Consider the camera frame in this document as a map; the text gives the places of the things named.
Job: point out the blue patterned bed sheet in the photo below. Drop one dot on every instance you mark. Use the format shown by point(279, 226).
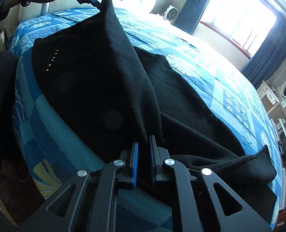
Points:
point(227, 93)

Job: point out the black pants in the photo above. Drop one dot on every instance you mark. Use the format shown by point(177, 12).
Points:
point(112, 94)

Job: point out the white box fan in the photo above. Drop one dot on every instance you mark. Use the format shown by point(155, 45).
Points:
point(170, 13)

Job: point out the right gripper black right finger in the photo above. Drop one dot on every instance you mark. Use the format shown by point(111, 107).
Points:
point(200, 201)

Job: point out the white vanity dresser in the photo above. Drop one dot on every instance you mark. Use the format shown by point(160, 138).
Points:
point(272, 101)

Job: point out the right blue curtain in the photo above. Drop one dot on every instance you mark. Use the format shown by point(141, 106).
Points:
point(269, 56)

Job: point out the large bedroom window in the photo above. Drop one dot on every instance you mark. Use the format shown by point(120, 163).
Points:
point(246, 23)

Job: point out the left blue curtain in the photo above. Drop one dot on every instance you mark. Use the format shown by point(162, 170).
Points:
point(190, 15)

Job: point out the blue curtain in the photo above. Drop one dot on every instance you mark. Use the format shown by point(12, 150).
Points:
point(190, 15)
point(269, 56)

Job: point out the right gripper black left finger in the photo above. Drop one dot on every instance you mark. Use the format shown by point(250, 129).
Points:
point(88, 201)

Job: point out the cream tufted leather headboard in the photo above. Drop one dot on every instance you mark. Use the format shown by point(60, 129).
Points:
point(18, 14)

